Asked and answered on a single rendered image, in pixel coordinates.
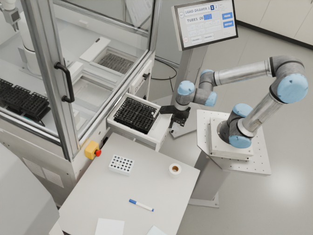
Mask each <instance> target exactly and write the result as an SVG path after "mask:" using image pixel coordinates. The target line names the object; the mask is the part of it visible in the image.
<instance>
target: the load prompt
mask: <svg viewBox="0 0 313 235"><path fill-rule="evenodd" d="M217 10H219V7H218V3H213V4H208V5H203V6H197V7H190V8H185V9H184V15H185V16H190V15H195V14H202V13H206V12H212V11H217Z"/></svg>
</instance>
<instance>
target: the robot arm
mask: <svg viewBox="0 0 313 235"><path fill-rule="evenodd" d="M265 76H270V77H276V80H275V81H274V82H273V83H272V84H271V85H270V87H269V92H268V94H267V95H266V96H265V97H264V98H263V99H262V100H261V101H260V102H259V103H258V104H257V105H256V107H255V108H254V109H253V108H252V107H250V106H249V105H247V104H243V103H239V104H236V105H235V106H234V107H233V109H232V111H231V113H230V115H229V117H228V119H227V120H226V121H225V122H224V123H223V124H222V125H221V127H220V133H221V135H222V136H223V137H224V138H225V139H226V140H228V141H229V142H230V144H231V145H232V146H234V147H236V148H240V149H245V148H248V147H250V146H251V144H252V138H253V137H255V136H256V135H257V133H258V128H259V127H260V126H262V125H263V124H264V123H265V122H266V121H267V120H268V119H269V118H270V117H271V116H272V115H273V114H274V113H275V112H276V111H277V110H278V109H279V108H280V107H281V106H283V105H284V104H291V103H294V102H298V101H300V100H302V99H303V98H304V97H305V96H306V94H307V92H308V81H307V79H306V74H305V68H304V64H303V62H302V61H301V60H300V59H299V58H297V57H294V56H290V55H278V56H273V57H269V58H268V59H267V60H265V61H261V62H256V63H251V64H247V65H243V66H238V67H234V68H230V69H224V70H220V71H216V72H213V71H212V70H209V69H206V70H204V71H203V72H202V73H201V76H200V81H199V87H198V88H195V87H194V84H193V83H191V82H190V81H182V82H181V83H180V85H179V87H178V89H177V96H176V99H175V103H174V105H167V106H161V108H160V110H159V112H160V114H172V116H171V119H170V120H171V121H170V125H169V129H170V131H172V130H175V131H179V130H180V129H179V128H178V127H177V124H180V126H182V127H184V124H185V122H186V120H187V118H188V116H189V112H190V110H191V107H189V103H190V102H192V103H196V104H201V105H204V106H210V107H213V106H214V105H215V103H216V100H217V93H216V92H214V91H213V87H215V86H220V85H225V84H230V83H236V82H241V81H246V80H251V79H256V78H261V77H265ZM182 124H183V125H182Z"/></svg>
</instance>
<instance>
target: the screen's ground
mask: <svg viewBox="0 0 313 235"><path fill-rule="evenodd" d="M213 3H218V7H219V10H217V11H212V12H206V13H202V14H195V15H190V16H185V18H182V19H179V20H180V26H181V31H182V37H187V36H188V32H187V25H192V24H197V23H201V22H206V21H212V20H217V19H220V20H221V27H222V30H218V31H214V32H209V33H214V38H215V39H213V40H208V41H204V36H203V35H205V34H209V33H205V34H201V35H202V41H203V42H199V43H195V44H192V43H191V37H195V36H191V37H188V39H189V43H184V47H189V46H193V45H197V44H201V43H205V42H209V41H214V40H218V39H223V38H226V37H231V36H235V35H236V30H235V22H234V15H233V8H232V0H222V1H216V2H211V3H205V4H200V5H194V6H189V7H181V8H178V9H177V10H178V12H184V9H185V8H190V7H197V6H203V5H208V4H213ZM214 12H219V13H220V18H216V19H211V20H206V21H199V15H203V14H210V13H214ZM229 12H232V16H233V18H230V19H226V20H222V14H224V13H229ZM231 20H233V23H234V26H232V27H228V28H224V26H223V22H225V21H231ZM196 36H199V35H196Z"/></svg>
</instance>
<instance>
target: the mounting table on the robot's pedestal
mask: <svg viewBox="0 0 313 235"><path fill-rule="evenodd" d="M229 115H230V113H222V112H215V111H206V110H199V109H198V110H197V146H198V147H199V148H200V149H201V150H202V151H203V152H204V153H205V154H206V155H207V156H208V157H209V158H210V159H211V160H212V161H213V162H214V163H215V164H216V165H217V166H218V167H219V168H221V169H222V170H223V171H225V172H232V173H243V174H250V175H258V176H267V175H271V174H272V172H271V168H270V163H269V158H268V154H267V149H266V144H265V138H264V134H263V129H262V126H260V127H259V128H258V133H257V135H256V136H255V137H253V138H252V148H253V154H254V155H253V156H252V160H249V161H246V160H238V159H228V158H221V157H213V156H209V155H208V147H207V127H206V120H210V117H213V118H222V119H228V117H229Z"/></svg>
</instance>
